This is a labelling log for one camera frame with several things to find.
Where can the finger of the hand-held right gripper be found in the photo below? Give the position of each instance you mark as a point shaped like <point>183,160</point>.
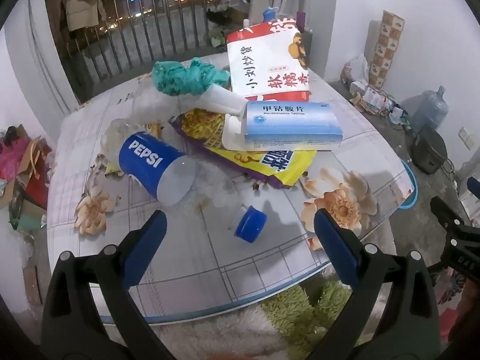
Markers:
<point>448,213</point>

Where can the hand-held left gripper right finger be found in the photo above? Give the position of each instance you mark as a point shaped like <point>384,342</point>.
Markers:
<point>333,249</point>

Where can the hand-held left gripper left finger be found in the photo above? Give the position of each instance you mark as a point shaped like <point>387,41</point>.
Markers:
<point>146,249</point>

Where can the blue plastic basket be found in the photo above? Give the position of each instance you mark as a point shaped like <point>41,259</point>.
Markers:
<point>412,195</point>

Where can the blue bottle cap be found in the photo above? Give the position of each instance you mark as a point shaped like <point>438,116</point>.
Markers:
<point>249,227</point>

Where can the purple yellow snack bag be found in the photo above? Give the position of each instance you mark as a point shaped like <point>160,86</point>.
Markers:
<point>262,165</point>

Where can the blue white medicine box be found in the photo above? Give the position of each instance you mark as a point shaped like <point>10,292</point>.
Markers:
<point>292,123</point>

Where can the clear plastic bag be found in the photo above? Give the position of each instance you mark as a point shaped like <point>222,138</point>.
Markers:
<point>157,105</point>

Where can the white paper cup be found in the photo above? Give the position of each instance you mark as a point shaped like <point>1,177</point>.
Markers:
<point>221,99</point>

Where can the teal plastic bag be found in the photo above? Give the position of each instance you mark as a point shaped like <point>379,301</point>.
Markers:
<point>180,78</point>

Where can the red white snack bag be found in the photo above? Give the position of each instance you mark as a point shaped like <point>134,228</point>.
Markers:
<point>262,67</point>

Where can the white water dispenser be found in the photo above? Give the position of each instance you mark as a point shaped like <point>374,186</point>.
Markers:
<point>470,204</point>

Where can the floral tablecloth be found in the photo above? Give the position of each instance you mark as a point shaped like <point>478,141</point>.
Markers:
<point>210,255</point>

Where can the black rice cooker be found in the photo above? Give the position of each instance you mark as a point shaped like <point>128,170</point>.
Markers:
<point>429,150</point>

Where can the patterned cloth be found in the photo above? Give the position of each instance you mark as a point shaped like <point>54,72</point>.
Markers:
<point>450,288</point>

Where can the green fluffy blanket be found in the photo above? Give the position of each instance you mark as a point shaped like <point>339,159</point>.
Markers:
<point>296,315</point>

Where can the white fluffy blanket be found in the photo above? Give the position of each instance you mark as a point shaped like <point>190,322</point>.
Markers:
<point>210,330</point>

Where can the pink cloth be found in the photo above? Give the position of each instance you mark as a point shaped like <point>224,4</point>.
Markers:
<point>450,326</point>

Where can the brown cardboard piece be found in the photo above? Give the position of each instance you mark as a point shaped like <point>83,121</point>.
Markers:
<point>33,285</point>

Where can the red pink bag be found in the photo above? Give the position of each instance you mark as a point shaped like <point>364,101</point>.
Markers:
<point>22,191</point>

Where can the pile of cartons and papers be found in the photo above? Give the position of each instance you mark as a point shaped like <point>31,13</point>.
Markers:
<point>371,97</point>

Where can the white plastic bag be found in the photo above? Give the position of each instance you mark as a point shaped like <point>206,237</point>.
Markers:
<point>358,68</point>

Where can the tall tile pattern box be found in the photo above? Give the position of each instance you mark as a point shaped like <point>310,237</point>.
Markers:
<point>386,48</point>

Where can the metal balcony railing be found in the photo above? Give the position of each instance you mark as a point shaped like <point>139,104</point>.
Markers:
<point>150,37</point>

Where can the green white bag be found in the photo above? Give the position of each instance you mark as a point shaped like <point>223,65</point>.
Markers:
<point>217,37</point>

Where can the purple box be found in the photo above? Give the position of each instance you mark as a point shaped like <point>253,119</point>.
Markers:
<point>301,20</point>

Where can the blue detergent bottle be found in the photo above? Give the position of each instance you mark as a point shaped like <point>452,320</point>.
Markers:
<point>269,15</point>

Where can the black object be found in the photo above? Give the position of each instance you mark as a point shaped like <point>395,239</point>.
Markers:
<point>215,15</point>

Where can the hanging beige jacket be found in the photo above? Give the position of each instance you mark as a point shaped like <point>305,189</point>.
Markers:
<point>82,3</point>

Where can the wall socket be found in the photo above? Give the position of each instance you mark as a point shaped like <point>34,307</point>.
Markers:
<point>465,137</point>

